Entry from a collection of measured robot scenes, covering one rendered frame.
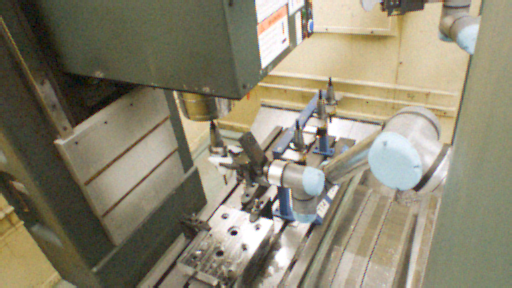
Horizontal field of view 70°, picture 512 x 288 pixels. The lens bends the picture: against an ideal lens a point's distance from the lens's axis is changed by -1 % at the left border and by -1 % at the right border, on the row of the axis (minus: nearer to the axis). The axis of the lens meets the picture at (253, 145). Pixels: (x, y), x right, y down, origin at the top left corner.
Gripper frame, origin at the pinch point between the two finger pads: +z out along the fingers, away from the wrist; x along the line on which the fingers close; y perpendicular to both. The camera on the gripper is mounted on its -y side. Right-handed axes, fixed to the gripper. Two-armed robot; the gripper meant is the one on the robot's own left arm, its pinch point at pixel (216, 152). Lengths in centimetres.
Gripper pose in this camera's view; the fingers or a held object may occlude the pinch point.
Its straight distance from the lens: 119.6
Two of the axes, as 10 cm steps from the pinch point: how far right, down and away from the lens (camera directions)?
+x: 4.8, -5.6, 6.8
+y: 1.2, 8.1, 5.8
